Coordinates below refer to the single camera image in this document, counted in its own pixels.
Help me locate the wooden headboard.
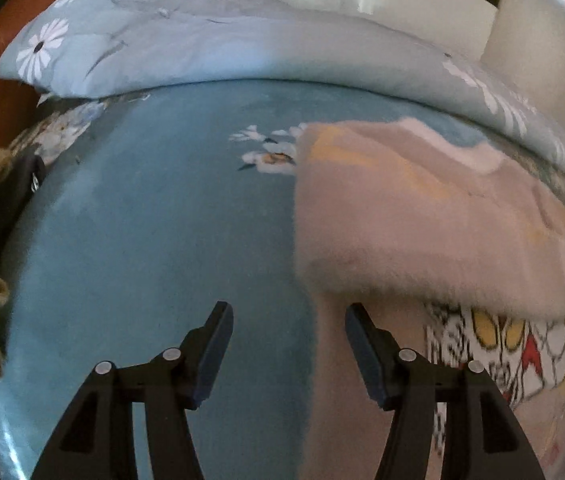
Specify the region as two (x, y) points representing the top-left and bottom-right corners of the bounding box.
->
(0, 0), (176, 157)

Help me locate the pink fluffy cartoon-print sweater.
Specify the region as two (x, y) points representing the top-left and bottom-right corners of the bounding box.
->
(293, 117), (565, 480)

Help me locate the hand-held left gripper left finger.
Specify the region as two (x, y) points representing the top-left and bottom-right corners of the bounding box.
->
(31, 301), (234, 480)

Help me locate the dark cloth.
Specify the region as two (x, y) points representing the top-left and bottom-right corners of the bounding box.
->
(0, 154), (47, 266)

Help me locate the white curtain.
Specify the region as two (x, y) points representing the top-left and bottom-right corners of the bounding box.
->
(483, 0), (565, 126)

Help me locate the light blue daisy-print quilt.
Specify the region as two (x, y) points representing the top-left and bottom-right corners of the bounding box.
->
(0, 0), (565, 187)

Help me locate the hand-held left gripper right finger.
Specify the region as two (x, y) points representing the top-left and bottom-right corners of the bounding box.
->
(345, 303), (546, 480)

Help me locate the blue floral bed sheet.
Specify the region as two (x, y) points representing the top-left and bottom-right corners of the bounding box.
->
(0, 79), (565, 480)

